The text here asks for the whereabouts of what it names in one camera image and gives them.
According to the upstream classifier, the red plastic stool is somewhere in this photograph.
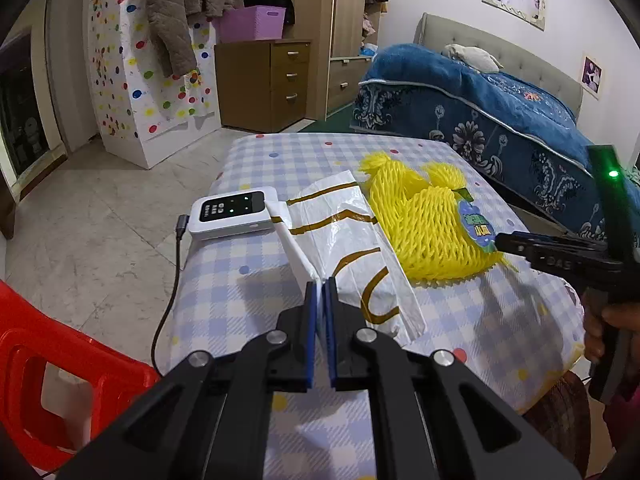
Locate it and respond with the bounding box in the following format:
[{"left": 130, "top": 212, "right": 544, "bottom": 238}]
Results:
[{"left": 1, "top": 284, "right": 160, "bottom": 471}]

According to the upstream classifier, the person right hand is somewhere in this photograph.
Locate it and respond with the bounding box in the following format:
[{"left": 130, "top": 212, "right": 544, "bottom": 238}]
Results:
[{"left": 582, "top": 289, "right": 640, "bottom": 375}]

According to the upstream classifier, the polka dot white cabinet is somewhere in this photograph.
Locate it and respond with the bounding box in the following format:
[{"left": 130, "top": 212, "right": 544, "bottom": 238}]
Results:
[{"left": 85, "top": 0, "right": 220, "bottom": 169}]

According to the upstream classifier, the small purple wall picture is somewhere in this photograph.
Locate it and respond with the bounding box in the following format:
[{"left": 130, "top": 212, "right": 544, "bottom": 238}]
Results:
[{"left": 580, "top": 55, "right": 603, "bottom": 99}]

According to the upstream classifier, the white pillow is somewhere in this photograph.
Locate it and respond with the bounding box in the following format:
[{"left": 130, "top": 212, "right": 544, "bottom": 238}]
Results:
[{"left": 442, "top": 44, "right": 503, "bottom": 74}]

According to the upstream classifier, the brown wooden drawer cabinet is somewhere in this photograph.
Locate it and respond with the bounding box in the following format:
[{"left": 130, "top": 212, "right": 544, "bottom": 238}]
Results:
[{"left": 215, "top": 39, "right": 311, "bottom": 133}]

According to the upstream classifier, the yellow foam fruit net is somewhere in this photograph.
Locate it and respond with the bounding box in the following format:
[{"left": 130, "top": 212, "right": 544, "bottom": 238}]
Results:
[{"left": 359, "top": 152, "right": 508, "bottom": 285}]

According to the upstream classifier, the grey upholstered bed frame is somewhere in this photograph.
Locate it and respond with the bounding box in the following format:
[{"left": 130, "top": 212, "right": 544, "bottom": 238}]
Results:
[{"left": 413, "top": 13, "right": 584, "bottom": 118}]

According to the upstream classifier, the white bag with gold stripes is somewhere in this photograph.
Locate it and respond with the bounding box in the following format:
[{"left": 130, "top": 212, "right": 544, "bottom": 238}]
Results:
[{"left": 266, "top": 170, "right": 427, "bottom": 347}]

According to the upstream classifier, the light wooden wardrobe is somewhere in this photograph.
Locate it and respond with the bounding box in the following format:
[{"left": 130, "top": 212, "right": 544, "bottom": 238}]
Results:
[{"left": 285, "top": 0, "right": 388, "bottom": 120}]

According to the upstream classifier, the purple storage basket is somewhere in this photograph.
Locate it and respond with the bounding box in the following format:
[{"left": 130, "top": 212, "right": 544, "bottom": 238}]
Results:
[{"left": 215, "top": 6, "right": 285, "bottom": 44}]

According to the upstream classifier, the black power cable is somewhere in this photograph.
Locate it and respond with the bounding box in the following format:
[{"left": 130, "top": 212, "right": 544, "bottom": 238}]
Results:
[{"left": 150, "top": 213, "right": 191, "bottom": 376}]

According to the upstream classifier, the blue floral blanket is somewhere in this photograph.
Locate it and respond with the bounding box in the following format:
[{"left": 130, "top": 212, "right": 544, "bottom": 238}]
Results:
[{"left": 352, "top": 44, "right": 606, "bottom": 240}]

